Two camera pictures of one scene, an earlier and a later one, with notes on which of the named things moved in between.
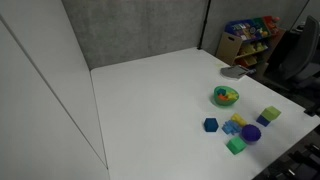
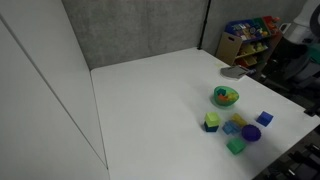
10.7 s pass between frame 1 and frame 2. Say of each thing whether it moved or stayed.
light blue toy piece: stayed
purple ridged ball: stayed
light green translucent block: moved
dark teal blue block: stayed
